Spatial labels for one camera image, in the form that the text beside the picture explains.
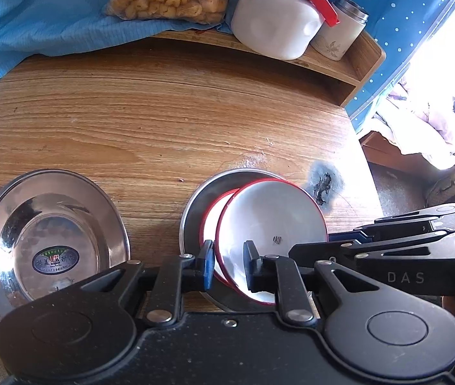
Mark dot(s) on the white floral steel-lidded cup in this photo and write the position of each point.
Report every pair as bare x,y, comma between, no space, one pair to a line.
337,36

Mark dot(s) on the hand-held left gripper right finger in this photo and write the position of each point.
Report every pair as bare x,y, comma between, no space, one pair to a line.
250,266

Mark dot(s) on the wooden shelf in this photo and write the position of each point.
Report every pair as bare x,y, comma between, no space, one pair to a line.
355,73

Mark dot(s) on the light blue cloth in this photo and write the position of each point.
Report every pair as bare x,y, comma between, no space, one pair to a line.
30,16

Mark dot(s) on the white plastic jar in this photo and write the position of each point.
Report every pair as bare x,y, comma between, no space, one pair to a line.
271,20

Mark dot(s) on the white red-rimmed bowl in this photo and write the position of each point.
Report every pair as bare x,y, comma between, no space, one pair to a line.
267,216
211,224

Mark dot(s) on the pale bedding pile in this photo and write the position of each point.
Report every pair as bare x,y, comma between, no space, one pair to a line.
424,128

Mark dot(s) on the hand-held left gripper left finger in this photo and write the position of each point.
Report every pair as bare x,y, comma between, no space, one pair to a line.
208,266

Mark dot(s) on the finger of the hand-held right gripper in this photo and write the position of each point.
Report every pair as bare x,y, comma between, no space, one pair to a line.
404,222
319,251

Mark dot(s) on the steel plate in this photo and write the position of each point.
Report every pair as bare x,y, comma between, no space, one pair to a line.
199,204
18,216

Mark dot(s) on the blue dotted curtain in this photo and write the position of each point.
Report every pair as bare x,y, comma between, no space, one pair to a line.
392,16

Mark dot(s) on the brown bag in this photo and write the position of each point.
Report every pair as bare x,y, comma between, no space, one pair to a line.
452,188

